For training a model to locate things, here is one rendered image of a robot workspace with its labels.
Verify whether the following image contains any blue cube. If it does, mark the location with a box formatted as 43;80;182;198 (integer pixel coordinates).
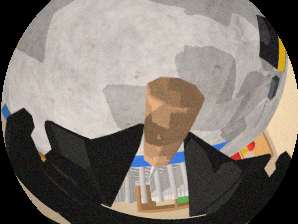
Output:
1;104;11;121

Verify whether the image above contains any yellow and black block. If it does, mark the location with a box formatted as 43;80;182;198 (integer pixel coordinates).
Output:
257;15;286;72

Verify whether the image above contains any blue flat strip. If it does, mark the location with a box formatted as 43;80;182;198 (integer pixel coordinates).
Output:
130;141;229;168

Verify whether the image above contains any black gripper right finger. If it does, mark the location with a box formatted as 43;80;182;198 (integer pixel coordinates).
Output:
184;131;271;217

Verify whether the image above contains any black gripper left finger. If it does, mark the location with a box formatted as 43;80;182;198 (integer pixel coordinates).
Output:
44;120;145;208

